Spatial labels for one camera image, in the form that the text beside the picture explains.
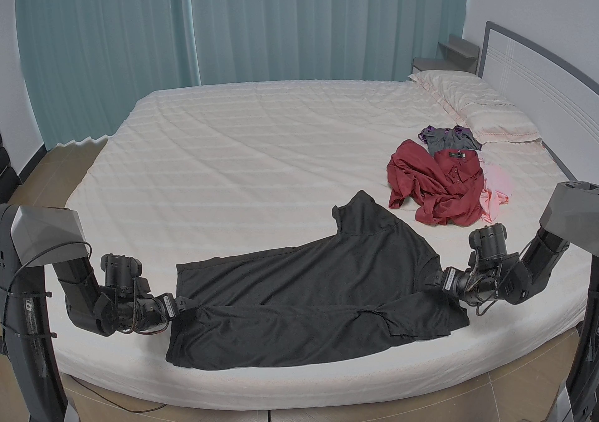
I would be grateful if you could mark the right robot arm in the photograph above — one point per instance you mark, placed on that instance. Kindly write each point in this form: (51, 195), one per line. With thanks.
(566, 214)

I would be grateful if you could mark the grey bedside table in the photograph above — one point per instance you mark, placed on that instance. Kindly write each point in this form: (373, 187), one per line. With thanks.
(442, 64)

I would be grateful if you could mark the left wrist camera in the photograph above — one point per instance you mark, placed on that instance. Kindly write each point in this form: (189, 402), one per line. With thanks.
(142, 285)

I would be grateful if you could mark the bed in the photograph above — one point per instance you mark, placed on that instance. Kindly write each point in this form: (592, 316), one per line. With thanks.
(257, 144)

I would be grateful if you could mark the dark red shirt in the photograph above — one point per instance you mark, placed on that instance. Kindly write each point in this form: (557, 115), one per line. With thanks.
(449, 191)

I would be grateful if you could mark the cream pillow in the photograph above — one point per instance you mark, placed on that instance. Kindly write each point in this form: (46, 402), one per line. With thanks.
(482, 106)

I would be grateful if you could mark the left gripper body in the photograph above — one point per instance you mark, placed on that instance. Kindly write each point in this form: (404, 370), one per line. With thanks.
(168, 307)

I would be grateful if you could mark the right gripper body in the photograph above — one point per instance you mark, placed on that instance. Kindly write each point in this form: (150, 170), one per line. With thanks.
(456, 282)

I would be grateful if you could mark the grey garment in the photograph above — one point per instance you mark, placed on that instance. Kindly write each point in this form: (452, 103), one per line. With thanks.
(451, 142)

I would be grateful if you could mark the black T-shirt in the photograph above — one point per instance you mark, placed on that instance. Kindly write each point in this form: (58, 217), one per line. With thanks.
(304, 289)

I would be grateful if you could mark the purple garment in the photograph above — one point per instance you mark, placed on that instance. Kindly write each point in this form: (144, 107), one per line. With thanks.
(427, 132)

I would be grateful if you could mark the blue-green curtain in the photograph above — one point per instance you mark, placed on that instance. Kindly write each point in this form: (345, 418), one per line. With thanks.
(107, 36)
(327, 13)

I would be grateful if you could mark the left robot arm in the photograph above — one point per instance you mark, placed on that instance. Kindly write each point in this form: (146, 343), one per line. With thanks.
(42, 233)

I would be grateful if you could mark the pink garment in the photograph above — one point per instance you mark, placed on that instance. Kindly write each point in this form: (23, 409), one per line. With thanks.
(496, 186)

